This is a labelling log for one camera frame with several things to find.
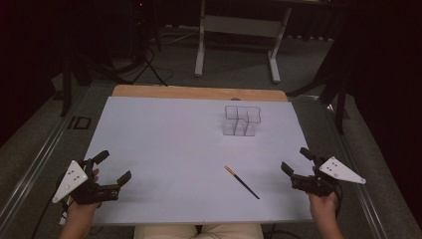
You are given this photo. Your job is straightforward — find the black metal stand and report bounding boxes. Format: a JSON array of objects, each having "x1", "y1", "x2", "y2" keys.
[{"x1": 287, "y1": 59, "x2": 353, "y2": 135}]

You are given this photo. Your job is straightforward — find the white metal table frame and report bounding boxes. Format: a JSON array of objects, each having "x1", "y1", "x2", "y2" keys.
[{"x1": 194, "y1": 0, "x2": 294, "y2": 85}]

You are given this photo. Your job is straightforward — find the black pencil with orange end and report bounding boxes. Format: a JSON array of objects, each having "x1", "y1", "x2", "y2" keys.
[{"x1": 224, "y1": 165, "x2": 261, "y2": 200}]

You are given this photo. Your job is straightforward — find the person's beige trousers legs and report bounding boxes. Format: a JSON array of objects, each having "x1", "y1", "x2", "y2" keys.
[{"x1": 133, "y1": 223, "x2": 265, "y2": 239}]

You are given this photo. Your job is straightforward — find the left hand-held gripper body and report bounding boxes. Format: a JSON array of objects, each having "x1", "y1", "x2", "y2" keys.
[{"x1": 52, "y1": 158, "x2": 121, "y2": 205}]

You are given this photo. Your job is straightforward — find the white board table cover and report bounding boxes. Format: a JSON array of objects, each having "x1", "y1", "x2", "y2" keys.
[{"x1": 59, "y1": 96, "x2": 314, "y2": 227}]

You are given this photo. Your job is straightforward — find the person's left hand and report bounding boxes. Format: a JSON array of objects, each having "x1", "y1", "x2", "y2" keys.
[{"x1": 66, "y1": 168, "x2": 101, "y2": 223}]

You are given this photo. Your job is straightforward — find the black equipment tower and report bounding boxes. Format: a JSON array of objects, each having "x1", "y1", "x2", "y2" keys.
[{"x1": 129, "y1": 0, "x2": 157, "y2": 65}]

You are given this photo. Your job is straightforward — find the black floor socket plate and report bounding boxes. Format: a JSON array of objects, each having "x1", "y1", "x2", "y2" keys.
[{"x1": 67, "y1": 116, "x2": 93, "y2": 130}]

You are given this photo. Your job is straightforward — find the wooden table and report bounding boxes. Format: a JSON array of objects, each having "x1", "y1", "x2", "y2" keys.
[{"x1": 111, "y1": 84, "x2": 289, "y2": 103}]

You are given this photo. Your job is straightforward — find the black tripod stand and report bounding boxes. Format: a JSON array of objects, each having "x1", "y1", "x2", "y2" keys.
[{"x1": 108, "y1": 33, "x2": 173, "y2": 88}]

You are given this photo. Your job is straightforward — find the left hand-held gripper cable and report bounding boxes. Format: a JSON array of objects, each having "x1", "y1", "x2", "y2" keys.
[{"x1": 39, "y1": 195, "x2": 73, "y2": 239}]

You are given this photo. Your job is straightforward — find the metal floor rail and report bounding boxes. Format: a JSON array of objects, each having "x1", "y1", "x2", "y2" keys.
[
  {"x1": 0, "y1": 88, "x2": 88, "y2": 230},
  {"x1": 317, "y1": 99, "x2": 389, "y2": 239}
]

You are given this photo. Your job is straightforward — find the clear acrylic compartment organizer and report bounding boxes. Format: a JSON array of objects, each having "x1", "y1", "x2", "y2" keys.
[{"x1": 222, "y1": 105, "x2": 262, "y2": 137}]

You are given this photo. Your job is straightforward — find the person's right hand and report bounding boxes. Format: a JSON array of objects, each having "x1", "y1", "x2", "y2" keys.
[{"x1": 308, "y1": 191, "x2": 340, "y2": 223}]

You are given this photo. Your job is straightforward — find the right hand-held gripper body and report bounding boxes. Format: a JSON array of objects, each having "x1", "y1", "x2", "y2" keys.
[{"x1": 290, "y1": 155, "x2": 367, "y2": 197}]

